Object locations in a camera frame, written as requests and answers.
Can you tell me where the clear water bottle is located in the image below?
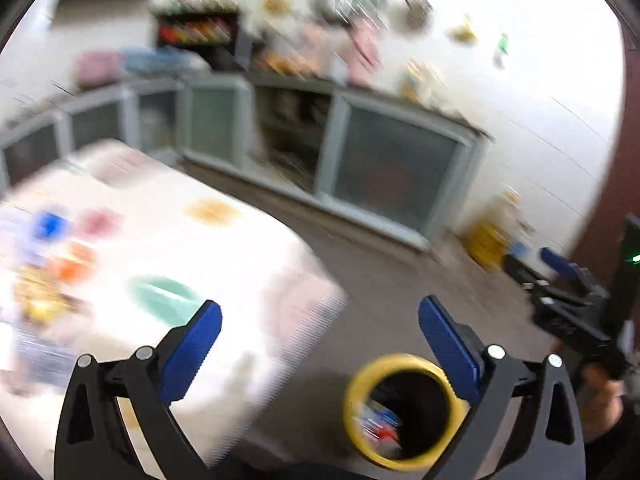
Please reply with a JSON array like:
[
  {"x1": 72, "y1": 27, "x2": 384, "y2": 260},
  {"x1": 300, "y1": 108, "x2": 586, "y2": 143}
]
[{"x1": 507, "y1": 232, "x2": 533, "y2": 267}]

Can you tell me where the yellow trash bin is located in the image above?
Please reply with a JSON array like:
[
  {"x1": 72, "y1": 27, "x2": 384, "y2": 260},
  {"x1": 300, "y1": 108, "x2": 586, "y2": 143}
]
[{"x1": 342, "y1": 353, "x2": 471, "y2": 471}]

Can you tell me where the blue glove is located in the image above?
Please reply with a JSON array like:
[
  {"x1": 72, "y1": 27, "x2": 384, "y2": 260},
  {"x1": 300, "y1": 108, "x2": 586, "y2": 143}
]
[{"x1": 32, "y1": 212, "x2": 68, "y2": 238}]

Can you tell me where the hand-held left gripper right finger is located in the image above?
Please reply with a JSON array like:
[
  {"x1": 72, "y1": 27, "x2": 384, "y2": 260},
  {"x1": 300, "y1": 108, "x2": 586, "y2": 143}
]
[{"x1": 417, "y1": 296, "x2": 587, "y2": 480}]

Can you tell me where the black spice rack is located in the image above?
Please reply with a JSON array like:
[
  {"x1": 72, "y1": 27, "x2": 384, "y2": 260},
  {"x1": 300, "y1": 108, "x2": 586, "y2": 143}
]
[{"x1": 152, "y1": 7, "x2": 246, "y2": 68}]

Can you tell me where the blue plastic basket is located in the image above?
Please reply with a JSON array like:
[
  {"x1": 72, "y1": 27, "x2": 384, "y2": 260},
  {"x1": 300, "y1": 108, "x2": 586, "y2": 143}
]
[{"x1": 122, "y1": 47, "x2": 201, "y2": 75}]

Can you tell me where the grey glass-door cabinet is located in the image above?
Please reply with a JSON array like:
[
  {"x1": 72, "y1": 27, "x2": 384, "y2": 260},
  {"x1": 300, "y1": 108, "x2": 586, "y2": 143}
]
[{"x1": 0, "y1": 72, "x2": 493, "y2": 251}]

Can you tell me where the orange packet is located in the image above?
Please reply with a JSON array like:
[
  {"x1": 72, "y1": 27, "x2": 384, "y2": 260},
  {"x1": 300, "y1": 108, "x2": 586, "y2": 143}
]
[{"x1": 50, "y1": 242, "x2": 98, "y2": 283}]

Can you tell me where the pink plastic basin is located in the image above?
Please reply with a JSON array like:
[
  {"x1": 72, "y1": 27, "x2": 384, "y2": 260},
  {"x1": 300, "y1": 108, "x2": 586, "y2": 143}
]
[{"x1": 75, "y1": 50, "x2": 123, "y2": 88}]

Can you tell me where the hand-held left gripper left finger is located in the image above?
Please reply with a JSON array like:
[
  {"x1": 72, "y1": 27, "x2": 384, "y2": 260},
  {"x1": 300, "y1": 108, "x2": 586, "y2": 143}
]
[{"x1": 54, "y1": 300, "x2": 223, "y2": 480}]

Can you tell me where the yellow packet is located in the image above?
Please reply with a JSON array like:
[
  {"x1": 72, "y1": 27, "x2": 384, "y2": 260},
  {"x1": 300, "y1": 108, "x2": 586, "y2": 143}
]
[{"x1": 12, "y1": 267, "x2": 76, "y2": 321}]

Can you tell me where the person's right hand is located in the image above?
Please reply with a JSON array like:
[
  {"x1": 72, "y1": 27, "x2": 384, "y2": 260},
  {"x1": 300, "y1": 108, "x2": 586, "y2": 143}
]
[{"x1": 580, "y1": 364, "x2": 626, "y2": 413}]

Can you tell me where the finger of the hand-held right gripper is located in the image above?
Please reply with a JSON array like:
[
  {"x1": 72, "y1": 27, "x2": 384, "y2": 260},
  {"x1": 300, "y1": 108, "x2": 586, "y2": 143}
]
[
  {"x1": 539, "y1": 246, "x2": 608, "y2": 306},
  {"x1": 502, "y1": 254, "x2": 603, "y2": 348}
]

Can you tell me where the yellow cooking oil jug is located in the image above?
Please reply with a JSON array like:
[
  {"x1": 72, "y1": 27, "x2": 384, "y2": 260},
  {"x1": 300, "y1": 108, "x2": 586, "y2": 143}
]
[{"x1": 465, "y1": 195, "x2": 521, "y2": 271}]

